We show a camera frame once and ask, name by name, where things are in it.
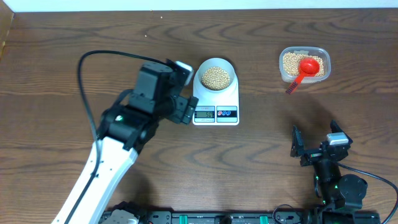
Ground grey plastic bowl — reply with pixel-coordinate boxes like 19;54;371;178
195;58;238;91

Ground clear plastic container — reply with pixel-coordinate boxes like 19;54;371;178
279;47;331;84

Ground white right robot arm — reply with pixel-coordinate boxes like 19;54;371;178
290;120;368;223

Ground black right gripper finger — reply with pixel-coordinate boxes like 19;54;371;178
330;119;353;144
290;125;305;157

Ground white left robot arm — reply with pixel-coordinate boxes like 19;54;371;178
53;60;198;223

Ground white digital kitchen scale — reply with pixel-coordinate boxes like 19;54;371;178
193;79;239;126

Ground red plastic measuring scoop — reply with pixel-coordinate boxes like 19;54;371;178
285;58;320;95

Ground soybeans in container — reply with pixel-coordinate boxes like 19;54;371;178
282;52;325;77

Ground soybeans in bowl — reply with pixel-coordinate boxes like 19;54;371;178
201;67;231;91

